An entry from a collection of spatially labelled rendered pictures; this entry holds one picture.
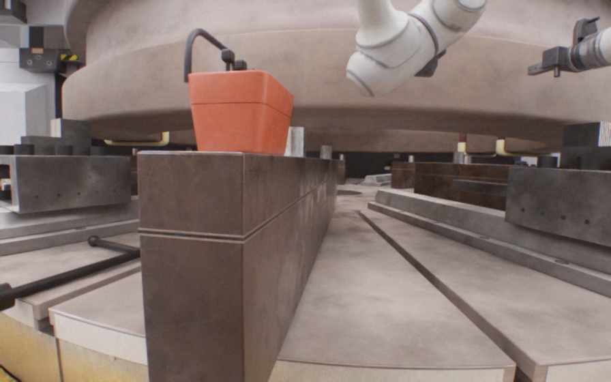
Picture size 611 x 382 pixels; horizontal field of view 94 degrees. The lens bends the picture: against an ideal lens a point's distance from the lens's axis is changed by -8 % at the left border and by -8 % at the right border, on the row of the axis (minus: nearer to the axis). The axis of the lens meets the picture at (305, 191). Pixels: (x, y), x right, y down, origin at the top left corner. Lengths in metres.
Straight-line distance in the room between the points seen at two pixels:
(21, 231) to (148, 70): 0.81
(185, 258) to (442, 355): 0.52
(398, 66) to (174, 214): 0.46
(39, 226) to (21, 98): 3.11
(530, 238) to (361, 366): 0.97
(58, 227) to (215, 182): 1.30
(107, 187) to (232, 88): 1.16
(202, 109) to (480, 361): 0.67
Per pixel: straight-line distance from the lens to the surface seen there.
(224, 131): 0.51
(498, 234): 1.55
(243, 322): 0.41
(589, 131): 1.37
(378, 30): 0.62
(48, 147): 1.63
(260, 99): 0.49
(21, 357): 1.27
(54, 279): 1.10
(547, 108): 1.42
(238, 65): 0.61
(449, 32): 0.69
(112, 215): 1.71
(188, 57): 0.55
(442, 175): 2.71
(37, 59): 4.78
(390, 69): 0.63
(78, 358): 1.01
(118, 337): 0.82
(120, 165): 1.62
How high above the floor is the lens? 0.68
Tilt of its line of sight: 6 degrees down
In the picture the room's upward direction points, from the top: 1 degrees clockwise
